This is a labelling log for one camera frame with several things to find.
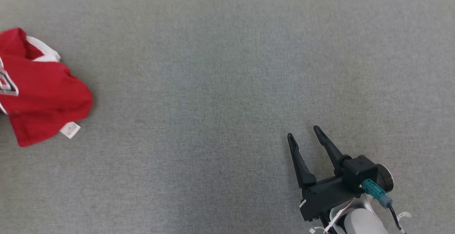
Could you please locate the grey fabric sofa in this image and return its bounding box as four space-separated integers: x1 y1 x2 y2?
0 0 455 234

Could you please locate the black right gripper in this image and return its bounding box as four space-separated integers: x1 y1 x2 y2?
287 125 364 224

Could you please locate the black cable with teal connector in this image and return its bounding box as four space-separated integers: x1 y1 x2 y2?
362 179 408 234

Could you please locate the thin white wire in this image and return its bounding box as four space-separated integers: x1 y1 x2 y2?
309 198 354 234

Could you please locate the red Bulls basketball jersey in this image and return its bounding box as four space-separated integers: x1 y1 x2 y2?
0 27 94 147

